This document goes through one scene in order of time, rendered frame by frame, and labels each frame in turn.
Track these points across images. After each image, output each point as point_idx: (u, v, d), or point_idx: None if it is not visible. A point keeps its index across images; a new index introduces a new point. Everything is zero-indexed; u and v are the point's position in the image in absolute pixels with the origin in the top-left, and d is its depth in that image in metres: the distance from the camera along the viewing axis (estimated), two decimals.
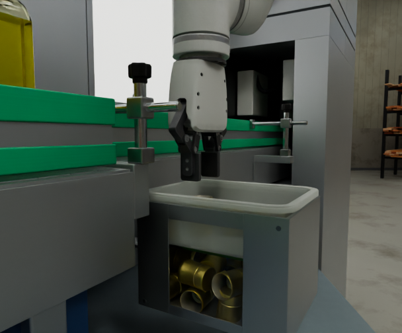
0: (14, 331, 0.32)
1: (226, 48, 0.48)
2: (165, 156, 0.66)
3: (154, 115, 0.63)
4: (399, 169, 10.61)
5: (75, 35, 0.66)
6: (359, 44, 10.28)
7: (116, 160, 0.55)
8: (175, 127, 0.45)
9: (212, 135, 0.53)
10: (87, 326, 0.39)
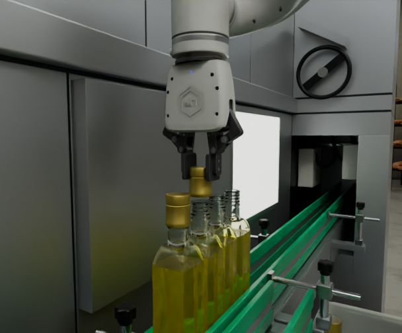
0: None
1: None
2: (295, 279, 0.86)
3: (291, 252, 0.83)
4: None
5: (225, 185, 0.86)
6: None
7: (277, 299, 0.75)
8: (242, 130, 0.48)
9: (192, 135, 0.53)
10: None
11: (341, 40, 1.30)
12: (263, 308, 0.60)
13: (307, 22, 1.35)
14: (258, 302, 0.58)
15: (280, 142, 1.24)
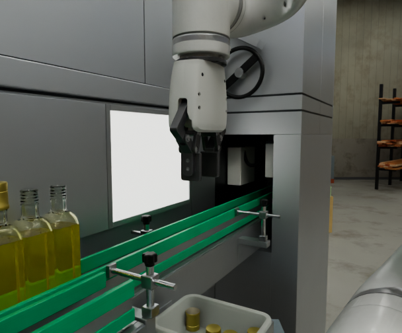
0: None
1: (227, 48, 0.48)
2: (166, 273, 0.89)
3: (158, 246, 0.86)
4: (393, 178, 10.84)
5: (98, 182, 0.89)
6: (355, 57, 10.51)
7: None
8: (176, 127, 0.45)
9: (212, 135, 0.53)
10: None
11: (253, 41, 1.33)
12: (82, 297, 0.63)
13: None
14: (72, 292, 0.61)
15: None
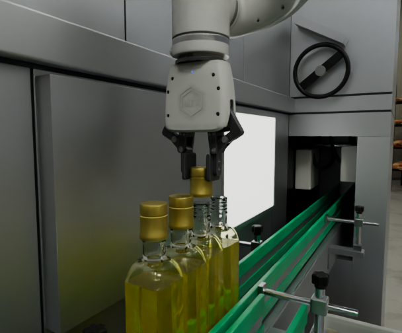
0: None
1: None
2: (290, 289, 0.81)
3: (285, 260, 0.78)
4: None
5: (215, 189, 0.82)
6: None
7: (270, 312, 0.70)
8: (243, 131, 0.48)
9: (192, 135, 0.53)
10: None
11: (339, 37, 1.25)
12: (252, 325, 0.55)
13: (303, 19, 1.31)
14: (246, 320, 0.53)
15: (275, 143, 1.19)
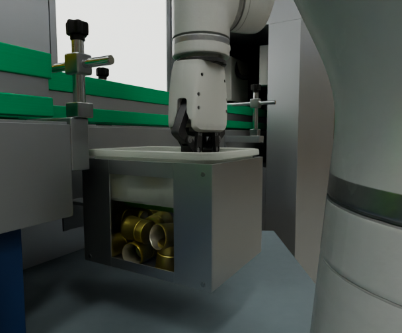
0: None
1: (226, 48, 0.48)
2: (123, 126, 0.67)
3: (110, 84, 0.65)
4: None
5: (35, 8, 0.68)
6: None
7: None
8: (178, 130, 0.45)
9: (211, 135, 0.52)
10: (22, 268, 0.41)
11: None
12: None
13: None
14: None
15: (167, 21, 1.06)
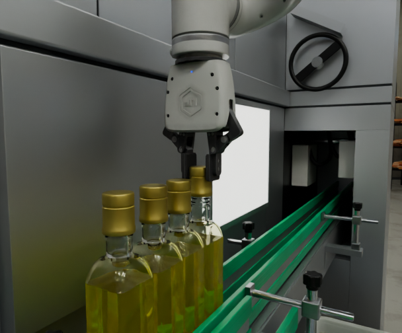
0: None
1: None
2: (282, 291, 0.76)
3: (277, 259, 0.73)
4: None
5: None
6: None
7: (259, 314, 0.65)
8: (242, 130, 0.48)
9: (192, 135, 0.53)
10: None
11: (336, 27, 1.20)
12: (237, 330, 0.50)
13: (299, 8, 1.25)
14: (230, 325, 0.48)
15: (270, 137, 1.14)
